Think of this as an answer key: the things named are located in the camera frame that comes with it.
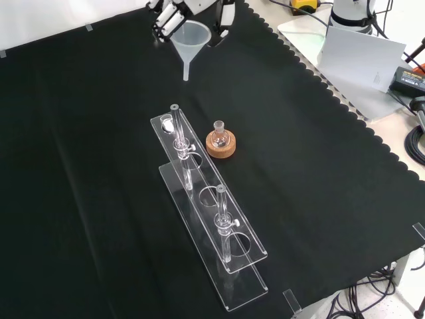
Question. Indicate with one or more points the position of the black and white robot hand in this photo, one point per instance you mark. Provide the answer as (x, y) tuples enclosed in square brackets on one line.
[(167, 20)]

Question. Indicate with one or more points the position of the translucent plastic funnel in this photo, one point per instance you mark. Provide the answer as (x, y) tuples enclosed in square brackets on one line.
[(191, 40)]

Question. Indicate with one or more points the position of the clear acrylic funnel stand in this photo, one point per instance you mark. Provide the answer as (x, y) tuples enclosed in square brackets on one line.
[(239, 292)]

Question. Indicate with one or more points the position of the small round-bottom glass flask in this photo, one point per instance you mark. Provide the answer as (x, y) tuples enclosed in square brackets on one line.
[(220, 139)]

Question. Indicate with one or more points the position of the yellow stop button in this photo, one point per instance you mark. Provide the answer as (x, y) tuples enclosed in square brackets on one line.
[(302, 5)]

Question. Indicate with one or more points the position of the black bench cloth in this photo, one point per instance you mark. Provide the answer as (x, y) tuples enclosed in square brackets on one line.
[(99, 166)]

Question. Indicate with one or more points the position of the pale board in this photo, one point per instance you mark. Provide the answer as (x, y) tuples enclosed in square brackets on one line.
[(365, 60)]

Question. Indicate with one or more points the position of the black power adapter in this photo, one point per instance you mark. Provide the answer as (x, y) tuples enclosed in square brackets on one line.
[(408, 81)]

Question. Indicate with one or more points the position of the grey metal base plate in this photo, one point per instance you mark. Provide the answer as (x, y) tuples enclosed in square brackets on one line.
[(299, 36)]

